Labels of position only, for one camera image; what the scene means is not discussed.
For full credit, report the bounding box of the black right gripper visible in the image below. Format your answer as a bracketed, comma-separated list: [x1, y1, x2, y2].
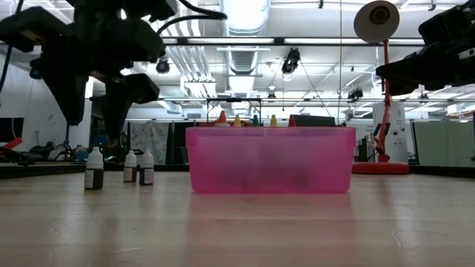
[376, 1, 475, 96]

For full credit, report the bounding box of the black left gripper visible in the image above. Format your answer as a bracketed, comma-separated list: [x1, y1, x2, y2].
[0, 0, 178, 144]

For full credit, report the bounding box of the pink translucent plastic bin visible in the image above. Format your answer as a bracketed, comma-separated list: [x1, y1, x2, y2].
[185, 127, 357, 194]

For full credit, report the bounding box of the small dark dropper bottle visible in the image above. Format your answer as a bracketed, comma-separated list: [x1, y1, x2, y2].
[83, 146, 105, 191]

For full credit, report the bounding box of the small maroon dropper bottle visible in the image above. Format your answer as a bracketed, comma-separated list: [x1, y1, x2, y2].
[123, 149, 138, 183]

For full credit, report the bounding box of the pale green partition panel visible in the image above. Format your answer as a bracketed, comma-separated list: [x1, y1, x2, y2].
[413, 120, 472, 168]

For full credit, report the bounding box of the black computer monitor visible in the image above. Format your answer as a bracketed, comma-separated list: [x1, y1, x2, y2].
[0, 117, 25, 144]
[295, 113, 337, 128]

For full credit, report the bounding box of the small purple dropper bottle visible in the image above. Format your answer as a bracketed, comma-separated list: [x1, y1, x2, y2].
[139, 149, 155, 186]

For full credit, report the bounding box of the red desk lamp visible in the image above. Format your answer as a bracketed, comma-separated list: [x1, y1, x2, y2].
[351, 0, 411, 175]

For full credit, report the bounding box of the yellow hanging cord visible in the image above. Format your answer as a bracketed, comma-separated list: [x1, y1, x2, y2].
[336, 0, 343, 127]

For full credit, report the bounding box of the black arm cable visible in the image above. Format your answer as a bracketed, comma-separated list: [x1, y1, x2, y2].
[0, 0, 24, 93]

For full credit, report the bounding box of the black looped cable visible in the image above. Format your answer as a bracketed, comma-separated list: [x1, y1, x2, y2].
[157, 0, 229, 35]

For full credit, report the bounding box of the silver ventilation duct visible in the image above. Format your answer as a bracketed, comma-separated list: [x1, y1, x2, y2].
[218, 0, 272, 75]

